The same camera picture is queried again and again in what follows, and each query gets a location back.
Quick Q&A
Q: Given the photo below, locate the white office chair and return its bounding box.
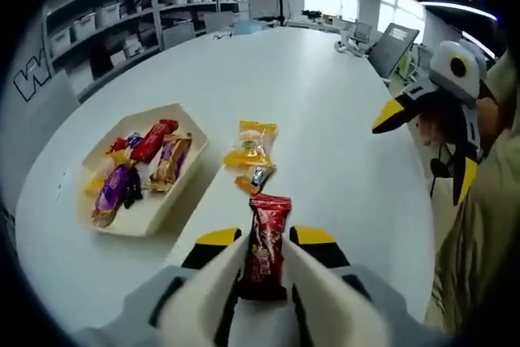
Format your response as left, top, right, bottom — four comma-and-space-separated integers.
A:
351, 21, 375, 54

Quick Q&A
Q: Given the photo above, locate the light blue mask pack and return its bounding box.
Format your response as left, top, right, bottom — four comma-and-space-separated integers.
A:
232, 20, 267, 35

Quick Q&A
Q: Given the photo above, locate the black bag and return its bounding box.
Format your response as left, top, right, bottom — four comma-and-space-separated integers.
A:
88, 41, 110, 80

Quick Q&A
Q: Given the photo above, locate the small orange blue food candy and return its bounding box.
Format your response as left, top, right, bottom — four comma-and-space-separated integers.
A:
234, 164, 277, 196

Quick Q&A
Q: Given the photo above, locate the gold purple food packet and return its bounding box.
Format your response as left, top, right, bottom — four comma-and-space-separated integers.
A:
144, 132, 193, 193

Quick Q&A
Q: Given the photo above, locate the person's beige shirt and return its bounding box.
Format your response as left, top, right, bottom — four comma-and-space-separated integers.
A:
422, 50, 520, 336

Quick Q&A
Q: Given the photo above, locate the outlined letter wall sign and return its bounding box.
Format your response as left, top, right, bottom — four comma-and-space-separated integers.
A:
14, 58, 52, 102

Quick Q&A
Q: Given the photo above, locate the small red food packet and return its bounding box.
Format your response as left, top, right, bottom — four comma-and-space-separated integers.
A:
106, 136, 130, 155

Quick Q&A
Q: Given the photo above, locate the cream hexagonal container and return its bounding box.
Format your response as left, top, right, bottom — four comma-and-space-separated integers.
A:
76, 102, 210, 238

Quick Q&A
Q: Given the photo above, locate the bright red food packet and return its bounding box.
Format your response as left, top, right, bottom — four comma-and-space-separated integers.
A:
129, 118, 180, 163

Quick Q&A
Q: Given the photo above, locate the grey tilted panel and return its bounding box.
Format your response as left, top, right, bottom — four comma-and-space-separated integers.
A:
367, 21, 422, 80

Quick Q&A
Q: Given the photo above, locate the dark red food packet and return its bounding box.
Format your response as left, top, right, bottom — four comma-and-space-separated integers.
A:
239, 194, 293, 301

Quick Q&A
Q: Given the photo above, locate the grey metal shelving rack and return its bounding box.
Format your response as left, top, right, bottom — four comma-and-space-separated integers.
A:
42, 0, 251, 92

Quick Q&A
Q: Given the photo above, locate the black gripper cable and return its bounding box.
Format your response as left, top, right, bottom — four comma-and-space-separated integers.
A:
428, 145, 456, 197

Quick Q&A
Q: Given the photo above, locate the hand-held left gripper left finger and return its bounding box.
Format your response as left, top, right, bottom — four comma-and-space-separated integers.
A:
71, 227, 245, 347

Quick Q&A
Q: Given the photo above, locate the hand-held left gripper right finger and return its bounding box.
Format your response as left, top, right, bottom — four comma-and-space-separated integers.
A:
288, 224, 438, 347

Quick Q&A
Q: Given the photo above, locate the ceiling light strip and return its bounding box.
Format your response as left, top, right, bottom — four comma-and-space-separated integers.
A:
420, 0, 499, 21

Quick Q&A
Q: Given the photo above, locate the row of white storage bins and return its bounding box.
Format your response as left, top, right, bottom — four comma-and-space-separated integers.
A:
48, 0, 247, 58

